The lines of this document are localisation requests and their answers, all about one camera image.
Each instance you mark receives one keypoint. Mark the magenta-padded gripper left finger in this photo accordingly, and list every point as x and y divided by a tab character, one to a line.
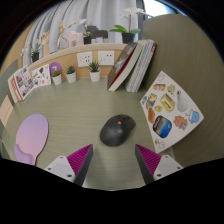
63	166

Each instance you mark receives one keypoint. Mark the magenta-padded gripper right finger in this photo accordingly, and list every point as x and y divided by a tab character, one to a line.
163	166

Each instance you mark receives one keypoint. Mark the black computer mouse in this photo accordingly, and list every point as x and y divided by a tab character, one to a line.
116	131

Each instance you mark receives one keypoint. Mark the purple mouse pad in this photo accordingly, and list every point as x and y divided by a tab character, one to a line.
31	133

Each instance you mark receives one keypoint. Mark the colourful sticker sheet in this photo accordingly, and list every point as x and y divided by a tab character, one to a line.
173	110

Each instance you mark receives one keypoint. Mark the small potted succulent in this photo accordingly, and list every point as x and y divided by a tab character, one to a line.
57	80
71	77
95	76

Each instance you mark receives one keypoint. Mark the red-edged photo magazine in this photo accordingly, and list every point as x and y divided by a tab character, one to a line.
24	81

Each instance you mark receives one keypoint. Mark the white illustrated card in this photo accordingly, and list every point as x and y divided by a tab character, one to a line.
41	75

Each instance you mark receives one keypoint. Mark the white book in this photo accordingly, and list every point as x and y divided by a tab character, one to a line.
10	85

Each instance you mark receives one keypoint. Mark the purple round disc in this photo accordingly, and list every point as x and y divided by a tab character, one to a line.
55	66

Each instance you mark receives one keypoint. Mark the white books stack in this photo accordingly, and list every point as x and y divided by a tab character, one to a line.
141	66

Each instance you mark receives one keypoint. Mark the white orchid in black pot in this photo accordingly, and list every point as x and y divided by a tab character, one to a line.
35	56
87	40
128	37

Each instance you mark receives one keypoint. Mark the wooden shelf ledge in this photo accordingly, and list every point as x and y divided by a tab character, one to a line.
70	51

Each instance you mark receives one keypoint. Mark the wooden hand model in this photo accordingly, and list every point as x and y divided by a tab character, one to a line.
45	41

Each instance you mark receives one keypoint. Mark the pink horse figure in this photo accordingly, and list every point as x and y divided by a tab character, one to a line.
75	38

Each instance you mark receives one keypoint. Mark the wooden mannequin figure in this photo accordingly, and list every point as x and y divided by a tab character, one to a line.
61	33

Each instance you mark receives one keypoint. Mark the black horse figure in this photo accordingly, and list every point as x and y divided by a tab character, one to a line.
100	33

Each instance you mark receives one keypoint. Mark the grey curtain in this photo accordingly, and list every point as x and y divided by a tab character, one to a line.
100	13

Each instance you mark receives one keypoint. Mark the window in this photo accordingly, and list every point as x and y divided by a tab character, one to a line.
156	6

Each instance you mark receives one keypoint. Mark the white wall socket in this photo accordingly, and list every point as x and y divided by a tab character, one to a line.
106	57
85	59

